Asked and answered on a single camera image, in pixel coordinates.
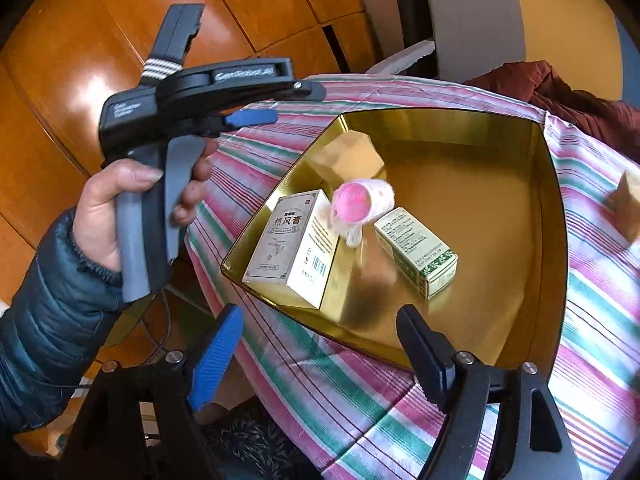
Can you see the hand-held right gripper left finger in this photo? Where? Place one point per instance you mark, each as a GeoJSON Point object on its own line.
{"type": "Point", "coordinates": [217, 355]}

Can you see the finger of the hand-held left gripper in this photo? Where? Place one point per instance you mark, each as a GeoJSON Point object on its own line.
{"type": "Point", "coordinates": [250, 119]}
{"type": "Point", "coordinates": [305, 91]}

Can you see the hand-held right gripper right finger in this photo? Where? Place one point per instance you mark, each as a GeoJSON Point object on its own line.
{"type": "Point", "coordinates": [425, 355]}

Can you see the gold metal tray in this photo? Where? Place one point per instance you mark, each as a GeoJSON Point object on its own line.
{"type": "Point", "coordinates": [475, 220]}

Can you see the tan sponge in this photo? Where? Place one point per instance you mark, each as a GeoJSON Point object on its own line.
{"type": "Point", "coordinates": [629, 205]}
{"type": "Point", "coordinates": [350, 157]}

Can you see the person's left hand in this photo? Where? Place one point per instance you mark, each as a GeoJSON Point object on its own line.
{"type": "Point", "coordinates": [97, 220]}

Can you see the dark fuzzy cloth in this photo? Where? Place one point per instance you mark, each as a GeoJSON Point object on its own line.
{"type": "Point", "coordinates": [260, 435]}

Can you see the white armrest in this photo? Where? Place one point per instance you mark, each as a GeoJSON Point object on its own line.
{"type": "Point", "coordinates": [400, 57]}

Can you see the green and white box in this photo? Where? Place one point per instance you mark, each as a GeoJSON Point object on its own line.
{"type": "Point", "coordinates": [415, 250]}

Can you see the wooden wardrobe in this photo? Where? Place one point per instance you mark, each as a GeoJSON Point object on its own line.
{"type": "Point", "coordinates": [100, 35]}

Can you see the pink packet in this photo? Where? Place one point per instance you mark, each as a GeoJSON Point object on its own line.
{"type": "Point", "coordinates": [352, 202]}

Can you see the white box with red label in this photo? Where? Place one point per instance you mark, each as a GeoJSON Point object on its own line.
{"type": "Point", "coordinates": [285, 245]}

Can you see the grey yellow blue sofa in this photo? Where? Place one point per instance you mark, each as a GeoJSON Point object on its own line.
{"type": "Point", "coordinates": [565, 20]}

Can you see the maroon jacket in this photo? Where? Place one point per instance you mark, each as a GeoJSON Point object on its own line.
{"type": "Point", "coordinates": [575, 95]}

